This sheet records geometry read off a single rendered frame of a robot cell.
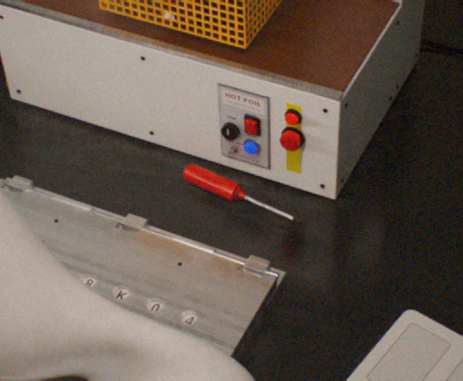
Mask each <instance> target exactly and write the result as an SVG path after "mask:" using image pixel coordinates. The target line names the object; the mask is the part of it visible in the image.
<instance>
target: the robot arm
mask: <svg viewBox="0 0 463 381"><path fill-rule="evenodd" d="M62 376H80V377H83V378H85V379H87V380H89V381H255V380H254V379H253V378H252V376H251V373H250V372H249V371H248V370H247V369H246V368H245V367H244V366H243V365H242V364H240V363H239V362H237V361H235V360H234V359H233V358H231V357H229V356H228V355H226V354H225V353H224V352H223V351H221V350H220V349H218V348H217V347H214V346H212V345H210V344H207V343H205V342H203V341H201V340H200V339H198V338H196V337H192V336H190V335H187V334H185V333H183V332H178V331H175V330H174V329H171V328H169V327H165V326H163V325H160V324H158V323H155V322H153V321H151V320H150V319H148V318H146V317H142V316H140V315H138V314H135V313H133V312H132V311H130V310H128V309H124V308H122V307H120V306H118V305H116V304H115V303H113V302H112V301H111V300H109V299H107V298H105V297H103V296H101V295H100V294H98V293H97V292H96V291H95V290H94V289H92V288H91V287H88V286H86V285H85V284H84V283H83V282H82V281H81V280H80V279H79V278H78V277H76V276H75V275H74V274H73V273H72V272H71V271H70V270H69V269H68V268H67V267H66V266H65V264H64V263H63V262H61V261H60V260H59V259H58V258H57V257H56V256H55V255H54V253H53V252H52V251H51V250H50V249H49V248H47V247H46V245H45V244H44V241H43V240H42V239H40V238H39V237H38V236H37V235H36V234H35V232H34V231H33V229H32V227H31V226H30V225H29V224H28V222H27V221H26V220H25V218H24V217H23V216H22V215H21V213H20V212H19V211H17V210H16V208H15V207H14V206H13V204H12V203H11V202H10V201H9V200H8V198H7V197H6V196H5V195H4V194H3V193H2V192H1V190H0V381H37V380H43V379H49V378H55V377H62Z"/></svg>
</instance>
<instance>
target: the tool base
mask: <svg viewBox="0 0 463 381"><path fill-rule="evenodd" d="M0 182H2V183H3V184H4V185H5V189H6V190H9V191H13V192H16V193H19V194H21V193H22V192H23V191H24V190H26V191H31V192H33V193H35V194H37V195H40V196H43V197H46V198H48V199H52V198H53V197H54V195H56V194H55V193H52V192H50V191H48V190H43V189H40V188H37V187H35V185H34V182H33V181H30V180H28V179H25V178H22V177H19V176H16V175H15V176H14V177H13V179H9V178H7V179H6V180H3V179H0ZM91 212H92V213H94V214H97V215H100V216H103V217H105V218H107V219H109V220H114V221H117V222H119V228H120V229H121V230H126V231H128V232H132V233H135V234H137V232H138V231H140V230H142V231H148V232H151V233H153V234H155V235H157V236H160V237H163V238H166V239H170V240H173V239H174V238H175V236H177V235H176V234H174V233H171V232H169V231H166V230H158V229H156V228H154V227H151V226H149V225H148V220H147V219H144V218H141V217H138V216H135V215H133V214H131V213H129V214H128V216H127V217H126V218H125V217H123V216H120V215H117V214H114V213H112V212H110V211H107V210H103V209H97V208H94V210H91ZM213 255H216V256H219V257H222V258H225V259H228V260H230V261H233V262H236V263H239V264H241V271H244V272H247V273H249V274H252V275H253V276H256V277H262V276H263V275H264V273H267V274H270V275H273V276H274V277H277V287H276V288H275V289H274V291H273V294H272V296H271V298H270V300H269V302H268V303H267V305H266V306H265V308H264V309H263V311H262V312H261V314H260V316H259V317H258V319H257V321H256V323H255V324H254V326H253V328H252V329H251V331H250V334H249V335H248V337H247V338H246V340H245V342H244V343H243V345H242V347H241V349H240V351H239V353H238V354H237V356H236V357H235V358H234V360H235V361H237V362H239V363H240V362H241V359H242V358H243V356H244V354H245V353H246V351H247V349H248V347H249V346H250V343H251V341H252V339H253V337H254V336H255V334H256V332H257V331H258V330H259V328H260V326H261V324H262V322H263V321H264V319H265V318H266V316H267V315H268V313H269V311H270V310H271V307H272V305H273V303H274V301H275V299H276V298H277V297H278V295H279V294H280V292H281V289H282V288H283V286H284V284H285V283H286V272H283V271H280V270H277V269H273V268H272V267H271V262H270V261H268V260H267V259H262V258H259V257H256V256H253V255H250V256H249V258H248V259H246V258H243V257H240V256H237V255H235V254H232V253H227V252H225V251H222V250H219V249H217V252H215V253H214V254H213Z"/></svg>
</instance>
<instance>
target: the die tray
mask: <svg viewBox="0 0 463 381"><path fill-rule="evenodd" d="M346 381H463V337H462V336H460V335H458V334H456V333H454V332H453V331H451V330H449V329H447V328H445V327H443V326H441V325H440V324H438V323H436V322H434V321H433V320H431V319H429V318H427V317H425V316H424V315H422V314H420V313H419V312H417V311H415V310H408V311H406V312H404V313H403V314H402V316H401V317H400V318H399V319H397V321H396V322H395V323H394V324H393V325H392V327H391V328H390V329H389V331H388V333H387V334H386V335H385V336H384V337H383V338H382V339H381V340H380V342H379V343H378V344H377V345H376V346H375V347H374V348H373V349H372V350H371V351H370V352H369V353H368V355H367V356H366V357H365V358H364V359H363V362H362V363H361V364H360V365H359V367H358V368H357V369H356V370H355V371H354V373H353V374H352V375H351V376H350V377H349V378H348V379H347V380H346Z"/></svg>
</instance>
